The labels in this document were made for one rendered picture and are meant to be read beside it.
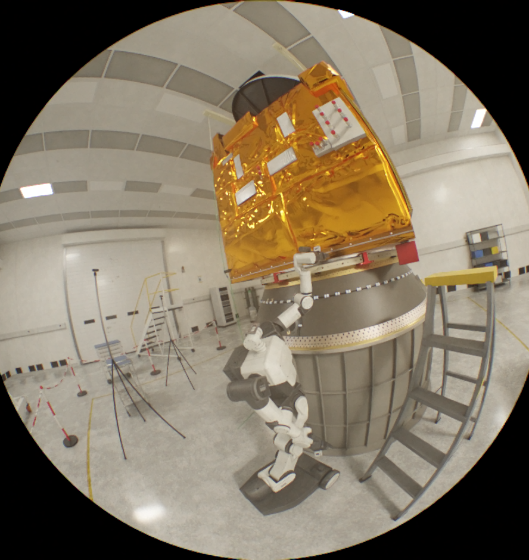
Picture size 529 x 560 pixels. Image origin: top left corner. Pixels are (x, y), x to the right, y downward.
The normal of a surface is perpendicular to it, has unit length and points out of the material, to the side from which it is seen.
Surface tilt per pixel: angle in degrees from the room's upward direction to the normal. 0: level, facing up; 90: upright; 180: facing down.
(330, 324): 62
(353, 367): 90
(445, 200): 90
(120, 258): 90
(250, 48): 180
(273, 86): 136
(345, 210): 90
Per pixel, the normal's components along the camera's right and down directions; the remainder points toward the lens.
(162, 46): 0.21, 0.98
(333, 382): -0.43, 0.07
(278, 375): 0.41, -0.13
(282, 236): -0.65, 0.11
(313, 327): -0.57, -0.37
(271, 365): 0.34, -0.58
